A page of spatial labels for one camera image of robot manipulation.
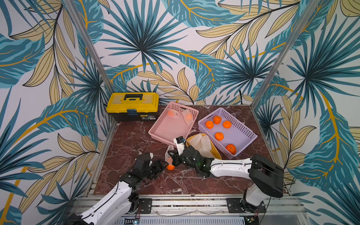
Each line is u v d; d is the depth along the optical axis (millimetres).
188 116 1040
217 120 1038
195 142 909
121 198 524
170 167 814
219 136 975
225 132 1029
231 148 886
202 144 879
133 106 987
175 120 1072
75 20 718
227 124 1034
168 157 781
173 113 1066
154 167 730
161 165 743
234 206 734
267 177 446
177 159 702
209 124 1034
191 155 599
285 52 856
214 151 883
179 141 690
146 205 733
